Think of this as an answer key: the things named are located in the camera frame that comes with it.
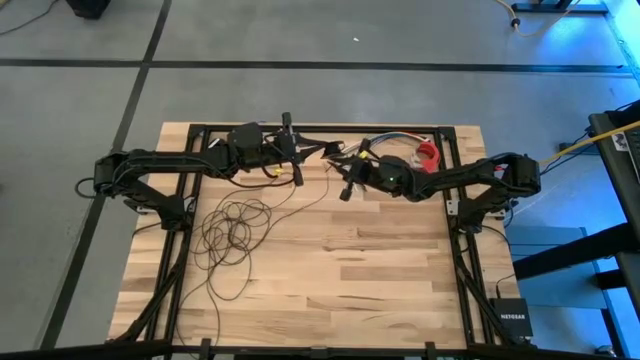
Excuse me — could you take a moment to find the black Netgear network switch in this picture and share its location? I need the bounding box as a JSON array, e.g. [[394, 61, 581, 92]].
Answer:
[[488, 297, 534, 339]]

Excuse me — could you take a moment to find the black side desk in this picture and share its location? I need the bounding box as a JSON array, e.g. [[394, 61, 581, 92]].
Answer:
[[512, 99, 640, 359]]

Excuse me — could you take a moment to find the red tape dispenser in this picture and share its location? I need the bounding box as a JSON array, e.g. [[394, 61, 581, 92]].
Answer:
[[415, 141, 442, 174]]

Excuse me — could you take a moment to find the bundle of coloured wires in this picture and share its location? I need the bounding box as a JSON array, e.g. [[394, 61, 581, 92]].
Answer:
[[342, 132, 426, 161]]

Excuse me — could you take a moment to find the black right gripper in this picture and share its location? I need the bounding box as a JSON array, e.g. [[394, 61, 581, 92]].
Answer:
[[327, 138, 417, 203]]

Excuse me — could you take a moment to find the black switch cable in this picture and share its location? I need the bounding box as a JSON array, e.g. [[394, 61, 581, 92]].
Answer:
[[494, 272, 516, 301]]

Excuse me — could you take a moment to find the colourful cable bundle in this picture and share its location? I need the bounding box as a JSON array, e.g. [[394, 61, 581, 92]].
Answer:
[[369, 132, 432, 151]]

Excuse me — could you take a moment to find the black stand base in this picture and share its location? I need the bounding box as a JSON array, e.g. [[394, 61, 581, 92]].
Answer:
[[510, 0, 609, 15]]

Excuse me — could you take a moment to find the grey floor cable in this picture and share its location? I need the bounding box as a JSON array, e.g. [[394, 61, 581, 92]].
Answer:
[[0, 0, 61, 37]]

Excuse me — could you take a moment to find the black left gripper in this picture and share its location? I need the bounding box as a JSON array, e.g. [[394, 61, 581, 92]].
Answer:
[[226, 112, 346, 188]]

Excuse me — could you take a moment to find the beige cable with plug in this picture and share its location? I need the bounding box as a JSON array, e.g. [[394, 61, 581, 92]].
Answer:
[[494, 0, 584, 39]]

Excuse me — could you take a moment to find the yellow hanging cable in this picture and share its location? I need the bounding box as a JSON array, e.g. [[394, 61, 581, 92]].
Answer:
[[538, 119, 640, 166]]

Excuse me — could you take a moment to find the long thin black cord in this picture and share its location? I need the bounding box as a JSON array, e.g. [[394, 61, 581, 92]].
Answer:
[[174, 149, 351, 347]]

